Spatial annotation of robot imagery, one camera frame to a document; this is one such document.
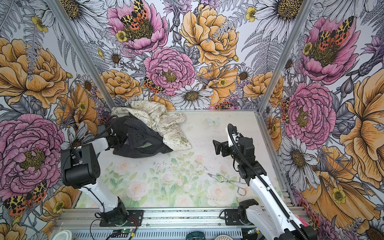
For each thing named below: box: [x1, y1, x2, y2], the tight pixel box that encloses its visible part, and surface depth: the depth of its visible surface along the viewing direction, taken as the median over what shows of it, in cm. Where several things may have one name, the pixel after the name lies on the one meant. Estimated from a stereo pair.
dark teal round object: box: [185, 231, 206, 240], surface depth 65 cm
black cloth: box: [110, 114, 174, 158], surface depth 98 cm
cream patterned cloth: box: [111, 100, 192, 151], surface depth 103 cm
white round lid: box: [52, 230, 73, 240], surface depth 65 cm
